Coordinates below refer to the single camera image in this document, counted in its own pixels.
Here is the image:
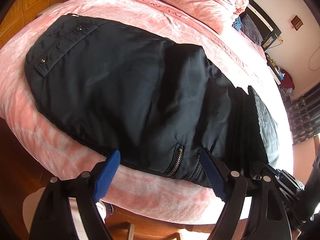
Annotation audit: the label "white wall cable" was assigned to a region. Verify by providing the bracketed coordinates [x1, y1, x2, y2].
[308, 45, 320, 72]

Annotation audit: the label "brown wall ornament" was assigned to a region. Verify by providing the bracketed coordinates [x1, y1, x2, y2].
[291, 15, 303, 31]

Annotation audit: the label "black pants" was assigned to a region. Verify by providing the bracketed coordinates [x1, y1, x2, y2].
[24, 14, 279, 187]

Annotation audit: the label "red garment on table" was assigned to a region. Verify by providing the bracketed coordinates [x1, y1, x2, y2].
[280, 69, 295, 90]

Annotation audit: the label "grey pillow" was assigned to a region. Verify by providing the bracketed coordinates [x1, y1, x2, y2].
[240, 14, 263, 46]

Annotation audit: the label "dark patterned curtain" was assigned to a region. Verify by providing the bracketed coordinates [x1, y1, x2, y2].
[287, 83, 320, 145]

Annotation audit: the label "dark bed headboard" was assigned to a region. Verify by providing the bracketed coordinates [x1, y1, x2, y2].
[245, 0, 282, 50]

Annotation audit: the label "pink floral bed blanket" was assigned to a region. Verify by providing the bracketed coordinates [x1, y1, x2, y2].
[1, 0, 293, 224]

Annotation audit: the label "cluttered bedside table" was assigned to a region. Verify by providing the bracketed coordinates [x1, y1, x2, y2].
[265, 53, 287, 85]

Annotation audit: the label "blue garment on bed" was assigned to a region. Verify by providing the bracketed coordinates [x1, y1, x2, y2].
[232, 16, 242, 31]

